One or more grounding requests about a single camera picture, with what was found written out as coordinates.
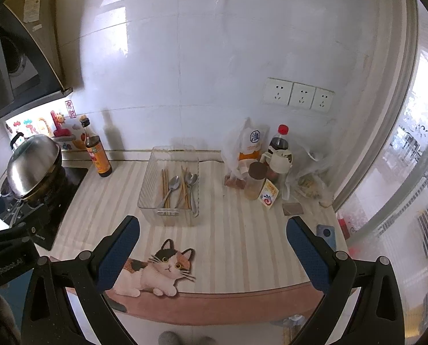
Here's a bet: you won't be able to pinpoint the glass jar with brown lid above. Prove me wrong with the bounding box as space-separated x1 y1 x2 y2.
244 162 268 201

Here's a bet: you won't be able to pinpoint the frosted glass door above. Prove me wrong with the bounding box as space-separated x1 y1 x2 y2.
334 0 428 345

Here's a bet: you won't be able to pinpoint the metal spoon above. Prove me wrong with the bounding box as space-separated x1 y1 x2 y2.
158 175 181 209
176 172 194 209
190 174 199 217

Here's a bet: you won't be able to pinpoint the grey slipper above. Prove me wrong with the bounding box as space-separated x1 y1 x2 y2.
158 331 181 345

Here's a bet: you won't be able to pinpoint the red object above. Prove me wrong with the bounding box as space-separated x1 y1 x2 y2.
337 211 359 240

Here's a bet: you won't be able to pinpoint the dark bottle with red cap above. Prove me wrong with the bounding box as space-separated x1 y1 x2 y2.
267 124 291 185

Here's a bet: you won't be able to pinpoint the black wok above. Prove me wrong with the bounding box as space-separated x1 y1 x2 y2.
1 163 68 203

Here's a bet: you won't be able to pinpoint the salt packet with blue emblem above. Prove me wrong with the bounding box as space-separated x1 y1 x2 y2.
238 126 269 163

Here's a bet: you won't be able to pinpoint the colourful wall stickers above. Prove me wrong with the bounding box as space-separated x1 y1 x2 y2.
3 101 89 152

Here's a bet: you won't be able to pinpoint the crumpled clear plastic bag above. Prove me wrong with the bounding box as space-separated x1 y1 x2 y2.
289 139 335 208

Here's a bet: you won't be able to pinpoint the black gas stove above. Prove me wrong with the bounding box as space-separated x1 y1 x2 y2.
0 166 89 252

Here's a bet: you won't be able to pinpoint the steel wok lid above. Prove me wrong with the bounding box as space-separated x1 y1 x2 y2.
6 133 63 199

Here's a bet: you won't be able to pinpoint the white wall socket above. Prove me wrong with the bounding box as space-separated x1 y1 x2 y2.
289 82 317 109
310 88 335 113
262 77 294 106

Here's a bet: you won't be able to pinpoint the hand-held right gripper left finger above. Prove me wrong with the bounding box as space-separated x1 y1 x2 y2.
22 215 141 345

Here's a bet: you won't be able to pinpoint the small seasoning packet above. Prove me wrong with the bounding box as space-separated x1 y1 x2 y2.
258 179 280 209

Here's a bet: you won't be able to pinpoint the soy sauce bottle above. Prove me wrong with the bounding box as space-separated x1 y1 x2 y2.
80 115 113 179

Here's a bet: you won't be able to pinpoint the clear plastic bottle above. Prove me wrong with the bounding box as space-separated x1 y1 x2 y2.
281 314 309 332

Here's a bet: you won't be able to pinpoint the person's left forearm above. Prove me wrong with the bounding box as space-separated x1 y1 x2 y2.
0 290 22 345

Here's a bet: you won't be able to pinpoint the blue smartphone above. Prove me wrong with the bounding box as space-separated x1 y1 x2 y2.
316 225 337 251

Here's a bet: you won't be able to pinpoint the range hood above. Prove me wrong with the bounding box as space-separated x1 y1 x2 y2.
0 0 74 123

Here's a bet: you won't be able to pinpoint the clear plastic basket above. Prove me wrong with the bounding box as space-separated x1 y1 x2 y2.
137 145 200 228

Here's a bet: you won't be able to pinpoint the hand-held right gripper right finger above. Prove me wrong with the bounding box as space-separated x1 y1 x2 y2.
286 216 405 345

